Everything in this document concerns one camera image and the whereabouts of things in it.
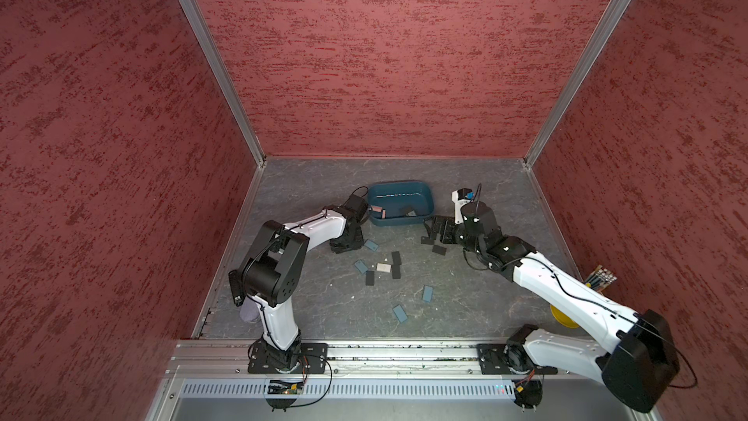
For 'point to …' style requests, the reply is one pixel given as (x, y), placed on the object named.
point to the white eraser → (384, 267)
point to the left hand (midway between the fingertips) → (350, 250)
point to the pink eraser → (377, 209)
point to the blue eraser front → (399, 313)
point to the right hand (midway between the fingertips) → (436, 227)
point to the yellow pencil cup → (562, 318)
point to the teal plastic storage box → (406, 202)
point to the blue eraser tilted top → (371, 246)
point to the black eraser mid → (409, 210)
